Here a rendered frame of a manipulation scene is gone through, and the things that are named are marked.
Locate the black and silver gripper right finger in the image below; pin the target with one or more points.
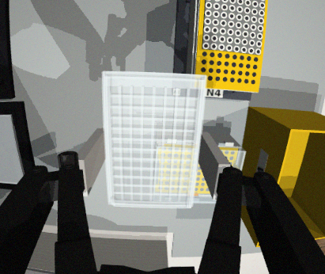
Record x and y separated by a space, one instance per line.
287 245

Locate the yellow bin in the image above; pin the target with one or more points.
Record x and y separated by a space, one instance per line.
271 142

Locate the grey rectangular mat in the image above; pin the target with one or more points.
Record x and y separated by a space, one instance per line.
59 49

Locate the black rectangular frame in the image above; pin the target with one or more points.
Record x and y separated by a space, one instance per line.
17 109

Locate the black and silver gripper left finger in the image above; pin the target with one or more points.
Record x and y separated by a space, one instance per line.
25 210

